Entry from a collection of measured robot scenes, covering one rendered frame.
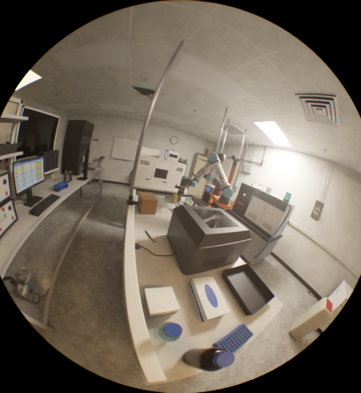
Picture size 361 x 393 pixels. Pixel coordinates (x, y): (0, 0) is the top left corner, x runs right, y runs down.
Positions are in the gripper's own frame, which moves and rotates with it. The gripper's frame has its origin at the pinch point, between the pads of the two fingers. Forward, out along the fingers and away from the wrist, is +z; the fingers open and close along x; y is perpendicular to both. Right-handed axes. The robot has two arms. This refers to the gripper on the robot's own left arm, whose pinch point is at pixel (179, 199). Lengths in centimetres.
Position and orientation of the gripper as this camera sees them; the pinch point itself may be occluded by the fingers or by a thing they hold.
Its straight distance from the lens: 149.4
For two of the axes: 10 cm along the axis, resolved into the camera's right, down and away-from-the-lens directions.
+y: 9.1, 3.3, -2.4
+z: -2.5, 9.2, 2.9
